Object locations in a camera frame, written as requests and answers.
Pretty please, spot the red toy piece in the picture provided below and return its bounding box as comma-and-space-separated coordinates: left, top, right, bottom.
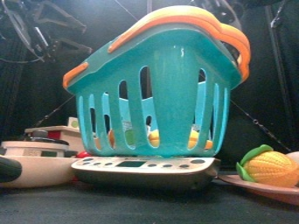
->
73, 150, 93, 159

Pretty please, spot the teal plastic shopping basket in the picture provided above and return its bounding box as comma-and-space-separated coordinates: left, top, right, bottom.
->
61, 22, 243, 158

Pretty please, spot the white toy pot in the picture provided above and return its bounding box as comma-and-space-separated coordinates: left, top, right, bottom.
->
0, 140, 80, 189

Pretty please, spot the white egg toy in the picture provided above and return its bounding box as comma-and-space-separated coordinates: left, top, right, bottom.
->
284, 150, 299, 165

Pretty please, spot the orange basket handle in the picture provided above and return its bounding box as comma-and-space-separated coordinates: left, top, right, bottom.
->
61, 4, 252, 90

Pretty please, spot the yellow toy food in basket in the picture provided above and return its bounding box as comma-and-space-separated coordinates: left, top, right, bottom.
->
147, 129, 215, 151

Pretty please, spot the grey toy scale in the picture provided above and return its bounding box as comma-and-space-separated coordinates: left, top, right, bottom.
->
69, 156, 221, 191

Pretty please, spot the white toy kitchen appliance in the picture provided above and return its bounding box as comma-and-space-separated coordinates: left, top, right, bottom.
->
22, 116, 86, 154

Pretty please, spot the pink plastic plate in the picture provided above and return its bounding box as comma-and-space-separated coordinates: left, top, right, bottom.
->
219, 174, 299, 207

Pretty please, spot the yellow knitted toy corn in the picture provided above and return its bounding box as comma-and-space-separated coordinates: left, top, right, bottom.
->
235, 143, 299, 188

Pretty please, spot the black rounded toy handle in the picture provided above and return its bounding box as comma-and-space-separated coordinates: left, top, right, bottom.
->
0, 156, 24, 184

